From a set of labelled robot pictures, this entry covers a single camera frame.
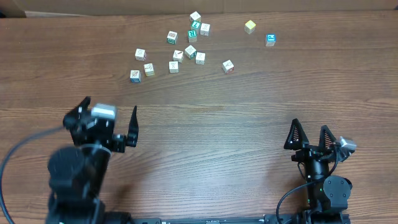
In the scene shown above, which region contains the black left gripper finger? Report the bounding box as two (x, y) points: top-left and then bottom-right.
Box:
(126, 106), (139, 147)
(75, 96), (91, 113)

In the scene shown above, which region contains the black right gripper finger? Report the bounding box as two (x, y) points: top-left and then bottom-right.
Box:
(318, 125), (336, 148)
(284, 118), (309, 150)

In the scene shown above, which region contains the blue-edged wooden block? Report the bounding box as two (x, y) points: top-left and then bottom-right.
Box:
(129, 70), (142, 83)

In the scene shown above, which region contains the yellow-edged wooden block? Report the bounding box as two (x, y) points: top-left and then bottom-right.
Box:
(144, 63), (155, 77)

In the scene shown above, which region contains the red Q wooden block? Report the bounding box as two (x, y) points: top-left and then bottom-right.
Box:
(222, 60), (234, 74)

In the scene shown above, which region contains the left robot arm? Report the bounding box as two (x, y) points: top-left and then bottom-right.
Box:
(45, 96), (139, 224)

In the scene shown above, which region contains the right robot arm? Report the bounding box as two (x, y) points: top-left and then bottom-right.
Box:
(275, 118), (357, 224)

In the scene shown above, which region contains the red-sided left wooden block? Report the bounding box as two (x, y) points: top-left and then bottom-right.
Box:
(135, 49), (147, 61)

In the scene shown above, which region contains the plain wooden block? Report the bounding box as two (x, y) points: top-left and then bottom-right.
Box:
(169, 61), (179, 73)

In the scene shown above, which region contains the wooden block red picture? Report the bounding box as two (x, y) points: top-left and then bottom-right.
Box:
(172, 50), (184, 63)

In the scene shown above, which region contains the green-sided tilted wooden block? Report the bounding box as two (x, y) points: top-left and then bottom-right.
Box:
(184, 45), (197, 60)

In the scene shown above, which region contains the yellow-sided wooden block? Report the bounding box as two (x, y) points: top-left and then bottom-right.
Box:
(195, 52), (206, 65)

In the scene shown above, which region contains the blue P wooden block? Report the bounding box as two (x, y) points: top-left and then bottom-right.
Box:
(266, 34), (276, 47)

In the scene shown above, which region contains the green B wooden block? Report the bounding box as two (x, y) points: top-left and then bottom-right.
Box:
(167, 30), (178, 45)

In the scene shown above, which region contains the green R wooden block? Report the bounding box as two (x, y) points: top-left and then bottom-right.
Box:
(187, 30), (197, 43)

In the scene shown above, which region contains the yellow top wooden block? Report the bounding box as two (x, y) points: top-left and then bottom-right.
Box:
(244, 20), (256, 34)

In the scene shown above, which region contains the brown cardboard backdrop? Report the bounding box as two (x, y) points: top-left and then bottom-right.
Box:
(1, 0), (397, 17)

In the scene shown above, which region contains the green L wooden block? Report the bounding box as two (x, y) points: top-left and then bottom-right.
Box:
(190, 21), (201, 32)

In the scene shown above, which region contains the blue-sided wooden block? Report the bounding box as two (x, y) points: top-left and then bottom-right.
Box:
(200, 23), (210, 36)

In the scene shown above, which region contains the top wooden letter block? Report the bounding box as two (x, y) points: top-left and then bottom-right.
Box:
(190, 11), (201, 22)

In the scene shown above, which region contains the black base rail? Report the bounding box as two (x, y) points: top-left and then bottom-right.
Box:
(130, 214), (351, 224)

